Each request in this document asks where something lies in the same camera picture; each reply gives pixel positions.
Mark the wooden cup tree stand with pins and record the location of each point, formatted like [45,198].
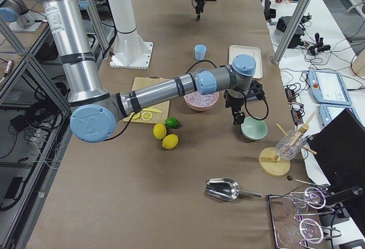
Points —
[276,160]

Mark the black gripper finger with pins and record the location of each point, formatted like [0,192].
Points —
[198,12]
[238,118]

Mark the grey folded cloth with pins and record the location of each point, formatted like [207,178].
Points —
[255,94]

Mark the black monitor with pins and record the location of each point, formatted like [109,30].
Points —
[340,150]

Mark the light blue plastic cup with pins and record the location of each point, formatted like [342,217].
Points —
[199,52]

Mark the aluminium frame post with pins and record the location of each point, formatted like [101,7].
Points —
[290,30]

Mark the light green bowl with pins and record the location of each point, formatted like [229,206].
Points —
[253,129]

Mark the lemon half upper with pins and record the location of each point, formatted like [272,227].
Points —
[146,116]

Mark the whole yellow lemon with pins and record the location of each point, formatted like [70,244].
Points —
[159,131]
[170,141]

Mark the wooden cutting board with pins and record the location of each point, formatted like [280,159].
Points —
[148,93]

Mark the lemon half lower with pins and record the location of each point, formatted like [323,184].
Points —
[136,116]

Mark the steel ice scoop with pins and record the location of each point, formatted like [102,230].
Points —
[227,189]

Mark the black wooden glass tray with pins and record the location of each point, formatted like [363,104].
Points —
[280,216]

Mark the clear wine glass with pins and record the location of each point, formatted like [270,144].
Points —
[304,234]
[312,198]

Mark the pile of clear ice cubes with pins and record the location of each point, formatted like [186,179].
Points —
[201,101]

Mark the cream rabbit tray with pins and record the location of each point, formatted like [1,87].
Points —
[254,52]

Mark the clear glass on stand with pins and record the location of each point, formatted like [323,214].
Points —
[290,145]

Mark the lemon half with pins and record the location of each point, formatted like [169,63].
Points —
[146,116]
[136,116]

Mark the green lime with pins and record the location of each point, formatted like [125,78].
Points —
[172,122]

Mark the yellow plastic knife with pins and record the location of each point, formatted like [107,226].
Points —
[152,109]

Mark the pink bowl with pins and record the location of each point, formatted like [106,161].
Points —
[199,109]

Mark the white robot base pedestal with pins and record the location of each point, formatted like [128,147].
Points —
[129,49]

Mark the blue teach pendant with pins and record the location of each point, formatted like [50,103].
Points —
[328,87]
[328,112]

